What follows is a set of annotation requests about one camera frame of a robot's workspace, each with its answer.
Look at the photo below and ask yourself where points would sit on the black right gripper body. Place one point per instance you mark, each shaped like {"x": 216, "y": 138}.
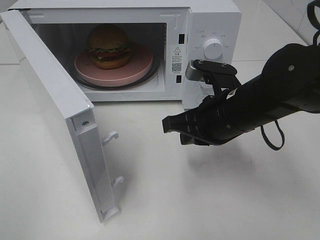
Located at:
{"x": 222, "y": 117}

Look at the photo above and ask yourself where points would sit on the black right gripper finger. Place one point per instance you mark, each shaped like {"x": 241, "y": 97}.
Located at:
{"x": 193, "y": 140}
{"x": 175, "y": 123}

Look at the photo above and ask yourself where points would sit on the white microwave knob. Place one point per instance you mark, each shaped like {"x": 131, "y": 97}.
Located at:
{"x": 213, "y": 48}
{"x": 204, "y": 85}

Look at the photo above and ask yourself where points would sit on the pink round plate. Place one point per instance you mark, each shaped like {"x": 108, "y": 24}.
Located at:
{"x": 138, "y": 65}

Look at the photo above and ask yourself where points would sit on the burger with lettuce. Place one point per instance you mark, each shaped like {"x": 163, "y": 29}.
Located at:
{"x": 108, "y": 46}

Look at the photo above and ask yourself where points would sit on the white microwave door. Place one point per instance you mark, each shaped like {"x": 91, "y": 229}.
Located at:
{"x": 66, "y": 110}

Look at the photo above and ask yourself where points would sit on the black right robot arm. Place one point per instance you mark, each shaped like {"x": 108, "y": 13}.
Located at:
{"x": 288, "y": 83}

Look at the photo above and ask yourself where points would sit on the round door release button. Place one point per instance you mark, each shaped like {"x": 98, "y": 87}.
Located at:
{"x": 201, "y": 97}

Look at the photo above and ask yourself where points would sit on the white warning label sticker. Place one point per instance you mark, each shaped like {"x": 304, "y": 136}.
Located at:
{"x": 177, "y": 53}

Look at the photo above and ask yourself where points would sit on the white microwave oven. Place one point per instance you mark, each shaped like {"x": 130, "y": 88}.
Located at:
{"x": 48, "y": 34}

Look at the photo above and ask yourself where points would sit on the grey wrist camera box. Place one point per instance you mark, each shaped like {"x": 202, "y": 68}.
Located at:
{"x": 221, "y": 75}

